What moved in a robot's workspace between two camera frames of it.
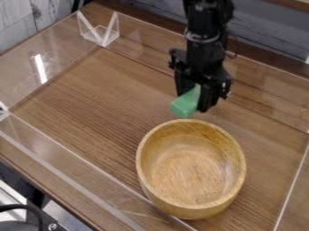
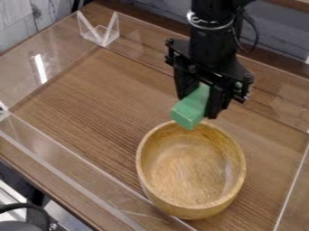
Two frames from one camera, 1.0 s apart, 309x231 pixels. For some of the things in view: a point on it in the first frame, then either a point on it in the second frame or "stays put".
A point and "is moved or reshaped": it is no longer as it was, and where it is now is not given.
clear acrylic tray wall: [77, 172] stays put
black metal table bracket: [38, 216] stays put
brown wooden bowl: [190, 166] stays put
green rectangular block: [183, 105] is moved or reshaped
